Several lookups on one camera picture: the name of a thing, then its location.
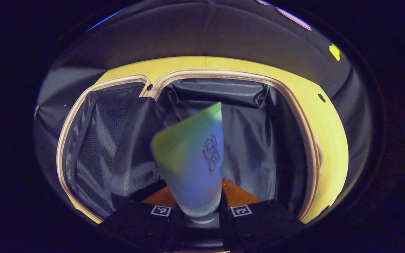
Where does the pink suitcase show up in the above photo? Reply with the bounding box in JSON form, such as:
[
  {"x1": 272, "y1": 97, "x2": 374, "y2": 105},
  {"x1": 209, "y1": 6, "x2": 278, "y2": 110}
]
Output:
[{"x1": 57, "y1": 69, "x2": 324, "y2": 225}]

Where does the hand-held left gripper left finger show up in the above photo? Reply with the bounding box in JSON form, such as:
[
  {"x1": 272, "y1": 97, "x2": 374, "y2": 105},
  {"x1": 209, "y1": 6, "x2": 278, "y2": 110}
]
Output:
[{"x1": 99, "y1": 186, "x2": 185, "y2": 253}]

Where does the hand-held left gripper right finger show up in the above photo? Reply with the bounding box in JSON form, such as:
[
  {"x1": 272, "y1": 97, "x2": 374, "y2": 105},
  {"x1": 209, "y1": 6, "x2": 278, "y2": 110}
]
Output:
[{"x1": 219, "y1": 179, "x2": 306, "y2": 252}]

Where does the white green skin care tube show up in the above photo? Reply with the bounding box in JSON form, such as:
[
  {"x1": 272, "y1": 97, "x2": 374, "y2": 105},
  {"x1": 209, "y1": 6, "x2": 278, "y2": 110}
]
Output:
[{"x1": 150, "y1": 102, "x2": 225, "y2": 224}]

